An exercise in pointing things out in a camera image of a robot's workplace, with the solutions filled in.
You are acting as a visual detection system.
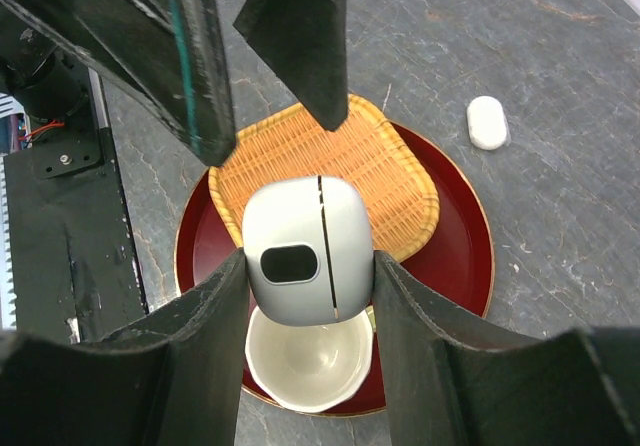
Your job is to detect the cream mug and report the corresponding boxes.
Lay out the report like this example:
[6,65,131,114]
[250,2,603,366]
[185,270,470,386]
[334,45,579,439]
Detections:
[245,307,374,414]

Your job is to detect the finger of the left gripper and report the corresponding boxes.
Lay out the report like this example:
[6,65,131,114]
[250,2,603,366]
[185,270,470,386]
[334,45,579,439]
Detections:
[1,0,236,166]
[234,0,348,131]

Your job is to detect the white square earbud case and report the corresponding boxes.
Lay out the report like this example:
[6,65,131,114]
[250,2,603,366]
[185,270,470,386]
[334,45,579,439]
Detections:
[241,175,374,327]

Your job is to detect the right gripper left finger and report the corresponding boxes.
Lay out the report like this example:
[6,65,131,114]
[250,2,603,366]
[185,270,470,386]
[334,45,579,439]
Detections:
[1,250,249,445]

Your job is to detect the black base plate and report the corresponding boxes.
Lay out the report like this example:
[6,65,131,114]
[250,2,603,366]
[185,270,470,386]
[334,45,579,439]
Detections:
[4,67,149,344]

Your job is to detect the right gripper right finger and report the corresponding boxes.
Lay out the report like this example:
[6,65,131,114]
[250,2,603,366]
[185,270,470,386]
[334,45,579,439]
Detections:
[373,251,639,445]

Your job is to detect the grey cable duct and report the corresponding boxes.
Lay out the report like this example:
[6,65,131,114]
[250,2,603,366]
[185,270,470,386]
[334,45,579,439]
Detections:
[0,90,26,331]

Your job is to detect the white oval charging case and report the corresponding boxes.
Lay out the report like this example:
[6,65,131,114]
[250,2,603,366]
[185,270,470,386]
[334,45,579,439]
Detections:
[466,96,510,151]

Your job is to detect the woven bamboo basket plate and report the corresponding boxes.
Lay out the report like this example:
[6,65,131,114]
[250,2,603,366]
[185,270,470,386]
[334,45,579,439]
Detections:
[208,94,440,262]

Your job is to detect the red round tray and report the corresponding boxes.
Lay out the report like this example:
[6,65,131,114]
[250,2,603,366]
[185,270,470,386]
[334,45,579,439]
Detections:
[173,121,496,418]

